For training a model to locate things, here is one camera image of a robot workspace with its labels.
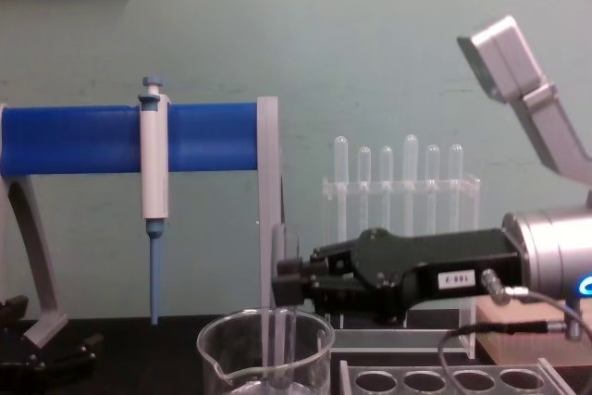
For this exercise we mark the grey tube rack with holes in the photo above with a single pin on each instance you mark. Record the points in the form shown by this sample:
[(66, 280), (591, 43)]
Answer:
[(351, 378)]

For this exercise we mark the clear acrylic tube rack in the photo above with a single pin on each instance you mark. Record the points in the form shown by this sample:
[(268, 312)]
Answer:
[(467, 201)]

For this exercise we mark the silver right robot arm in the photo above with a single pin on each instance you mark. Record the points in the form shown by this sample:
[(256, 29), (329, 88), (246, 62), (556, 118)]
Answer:
[(546, 251)]

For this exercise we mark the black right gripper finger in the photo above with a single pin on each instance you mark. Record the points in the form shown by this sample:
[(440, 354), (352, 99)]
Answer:
[(330, 257), (333, 295)]

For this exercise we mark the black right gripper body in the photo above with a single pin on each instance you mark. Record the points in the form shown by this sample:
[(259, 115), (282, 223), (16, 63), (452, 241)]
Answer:
[(444, 256)]

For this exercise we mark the clear glass beaker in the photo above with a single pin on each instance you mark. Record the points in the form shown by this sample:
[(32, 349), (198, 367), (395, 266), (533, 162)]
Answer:
[(240, 349)]

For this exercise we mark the grey pipette stand frame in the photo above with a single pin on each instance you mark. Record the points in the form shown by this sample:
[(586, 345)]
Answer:
[(268, 159)]

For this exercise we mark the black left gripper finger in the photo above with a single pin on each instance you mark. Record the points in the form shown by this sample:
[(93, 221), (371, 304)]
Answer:
[(60, 360), (11, 316)]

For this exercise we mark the blue stand crossbar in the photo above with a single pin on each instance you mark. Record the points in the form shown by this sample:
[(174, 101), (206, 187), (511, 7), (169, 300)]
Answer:
[(69, 140)]

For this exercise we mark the tan wooden block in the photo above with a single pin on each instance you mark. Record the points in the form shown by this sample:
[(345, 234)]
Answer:
[(518, 312)]

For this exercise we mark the clear plastic test tube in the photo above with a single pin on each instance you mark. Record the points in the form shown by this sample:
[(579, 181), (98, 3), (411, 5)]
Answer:
[(432, 164), (455, 164), (341, 159), (386, 164), (364, 164), (287, 242), (410, 159)]

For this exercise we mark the white and blue pipette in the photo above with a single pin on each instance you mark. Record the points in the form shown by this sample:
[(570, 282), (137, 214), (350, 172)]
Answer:
[(155, 173)]

